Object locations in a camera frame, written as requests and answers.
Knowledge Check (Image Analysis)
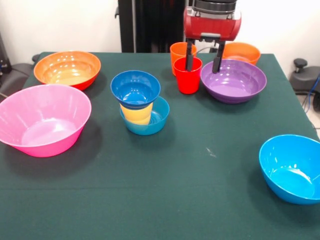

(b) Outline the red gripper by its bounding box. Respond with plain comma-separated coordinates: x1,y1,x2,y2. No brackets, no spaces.
183,6,243,74

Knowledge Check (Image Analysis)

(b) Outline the small dark blue bowl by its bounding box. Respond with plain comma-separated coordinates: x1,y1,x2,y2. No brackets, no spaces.
110,70,162,109

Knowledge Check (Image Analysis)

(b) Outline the yellow cup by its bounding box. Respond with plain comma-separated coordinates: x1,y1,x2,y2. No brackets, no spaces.
119,102,154,126

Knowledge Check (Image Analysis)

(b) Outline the small light blue bowl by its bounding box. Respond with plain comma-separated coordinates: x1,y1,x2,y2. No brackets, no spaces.
119,96,171,136

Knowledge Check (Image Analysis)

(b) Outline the orange cup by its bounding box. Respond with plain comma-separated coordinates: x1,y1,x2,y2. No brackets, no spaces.
169,41,198,76

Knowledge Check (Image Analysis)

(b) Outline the red cup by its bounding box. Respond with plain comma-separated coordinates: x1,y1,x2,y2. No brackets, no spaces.
173,56,203,95

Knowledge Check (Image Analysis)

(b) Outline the small orange bowl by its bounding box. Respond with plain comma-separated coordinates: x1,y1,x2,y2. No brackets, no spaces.
222,41,262,66

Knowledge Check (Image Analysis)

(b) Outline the purple bowl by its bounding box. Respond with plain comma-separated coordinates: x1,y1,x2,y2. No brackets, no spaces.
200,59,268,105

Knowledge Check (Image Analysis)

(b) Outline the dark green table cloth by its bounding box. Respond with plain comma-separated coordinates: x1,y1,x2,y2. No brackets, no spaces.
0,51,320,240

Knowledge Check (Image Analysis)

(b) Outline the large orange bowl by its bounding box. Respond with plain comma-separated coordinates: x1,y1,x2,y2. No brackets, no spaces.
33,50,102,91

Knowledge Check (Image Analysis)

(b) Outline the large light blue bowl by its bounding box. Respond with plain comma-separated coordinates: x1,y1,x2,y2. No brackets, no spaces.
258,134,320,206

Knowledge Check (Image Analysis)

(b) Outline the large pink bowl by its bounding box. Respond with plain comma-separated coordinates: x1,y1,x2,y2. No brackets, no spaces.
0,84,92,158

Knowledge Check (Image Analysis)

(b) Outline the black hanging cable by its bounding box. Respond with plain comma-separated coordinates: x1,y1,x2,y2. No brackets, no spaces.
196,41,218,54

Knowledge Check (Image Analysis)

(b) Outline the blue cable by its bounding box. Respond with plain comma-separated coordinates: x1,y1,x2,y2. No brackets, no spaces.
302,74,320,132

